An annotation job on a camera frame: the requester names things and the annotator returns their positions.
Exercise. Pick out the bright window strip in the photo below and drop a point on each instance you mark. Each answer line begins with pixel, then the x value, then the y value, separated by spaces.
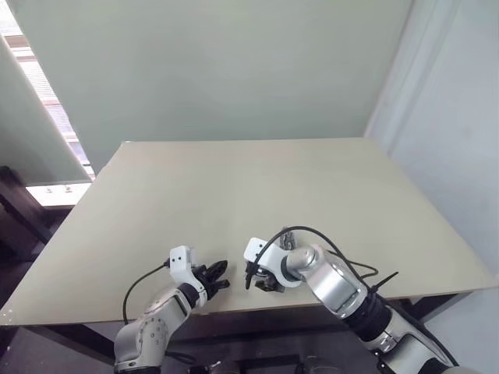
pixel 39 85

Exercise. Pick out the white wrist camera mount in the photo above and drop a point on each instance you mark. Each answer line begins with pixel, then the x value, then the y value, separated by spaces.
pixel 181 263
pixel 273 257

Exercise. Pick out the white ledge with screws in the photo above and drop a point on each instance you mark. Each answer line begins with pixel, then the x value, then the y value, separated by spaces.
pixel 50 196

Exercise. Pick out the black zip tie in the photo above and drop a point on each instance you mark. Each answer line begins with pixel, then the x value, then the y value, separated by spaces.
pixel 384 281

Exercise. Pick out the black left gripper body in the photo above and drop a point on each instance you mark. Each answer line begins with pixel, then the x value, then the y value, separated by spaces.
pixel 204 279

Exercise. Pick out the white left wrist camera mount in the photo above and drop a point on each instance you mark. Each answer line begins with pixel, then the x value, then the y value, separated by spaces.
pixel 181 263

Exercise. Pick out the dark table frame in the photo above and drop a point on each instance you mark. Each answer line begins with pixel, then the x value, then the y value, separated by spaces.
pixel 249 325

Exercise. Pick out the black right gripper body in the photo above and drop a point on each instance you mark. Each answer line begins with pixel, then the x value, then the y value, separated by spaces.
pixel 269 286

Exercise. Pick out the dark wooden furniture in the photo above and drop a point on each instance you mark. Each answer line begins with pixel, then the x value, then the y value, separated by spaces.
pixel 15 210

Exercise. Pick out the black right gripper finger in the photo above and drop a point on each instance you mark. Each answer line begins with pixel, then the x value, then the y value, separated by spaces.
pixel 248 278

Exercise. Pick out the motor cover with circuit board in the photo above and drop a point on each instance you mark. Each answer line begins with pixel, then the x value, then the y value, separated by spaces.
pixel 289 241

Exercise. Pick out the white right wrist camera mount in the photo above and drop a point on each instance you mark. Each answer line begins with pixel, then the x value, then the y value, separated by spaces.
pixel 273 257

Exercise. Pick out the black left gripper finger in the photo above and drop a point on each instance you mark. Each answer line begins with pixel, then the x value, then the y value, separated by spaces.
pixel 218 267
pixel 222 284

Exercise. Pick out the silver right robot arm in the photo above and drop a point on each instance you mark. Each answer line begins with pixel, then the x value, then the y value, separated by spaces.
pixel 335 280

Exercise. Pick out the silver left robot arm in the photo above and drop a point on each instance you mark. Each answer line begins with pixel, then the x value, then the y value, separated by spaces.
pixel 156 323

